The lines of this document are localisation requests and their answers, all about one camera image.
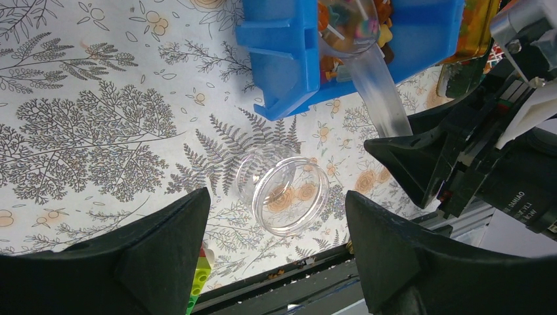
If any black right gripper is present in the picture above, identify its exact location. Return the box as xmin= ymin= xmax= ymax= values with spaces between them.
xmin=364 ymin=60 xmax=556 ymax=240

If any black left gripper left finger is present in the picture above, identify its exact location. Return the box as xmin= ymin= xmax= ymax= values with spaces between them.
xmin=1 ymin=188 xmax=211 ymax=314

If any translucent plastic scoop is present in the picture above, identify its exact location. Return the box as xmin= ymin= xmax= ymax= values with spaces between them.
xmin=317 ymin=1 xmax=412 ymax=138

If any floral patterned table mat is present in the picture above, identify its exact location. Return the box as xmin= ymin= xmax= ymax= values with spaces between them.
xmin=1 ymin=1 xmax=423 ymax=291

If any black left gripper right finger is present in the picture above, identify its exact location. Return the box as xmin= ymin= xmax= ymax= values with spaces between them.
xmin=345 ymin=191 xmax=556 ymax=314

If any gold tin with lollipops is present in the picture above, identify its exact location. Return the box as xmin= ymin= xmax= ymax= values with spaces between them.
xmin=436 ymin=44 xmax=504 ymax=99

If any clear glass jar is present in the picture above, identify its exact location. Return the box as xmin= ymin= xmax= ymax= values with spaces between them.
xmin=234 ymin=144 xmax=330 ymax=237

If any colourful toy brick stack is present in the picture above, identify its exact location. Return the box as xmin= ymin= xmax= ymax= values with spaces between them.
xmin=186 ymin=242 xmax=215 ymax=315

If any blue plastic bin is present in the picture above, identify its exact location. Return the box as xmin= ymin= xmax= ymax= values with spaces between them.
xmin=236 ymin=0 xmax=464 ymax=121

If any gold tin with gummy candies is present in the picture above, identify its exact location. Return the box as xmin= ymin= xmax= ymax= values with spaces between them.
xmin=440 ymin=0 xmax=501 ymax=64

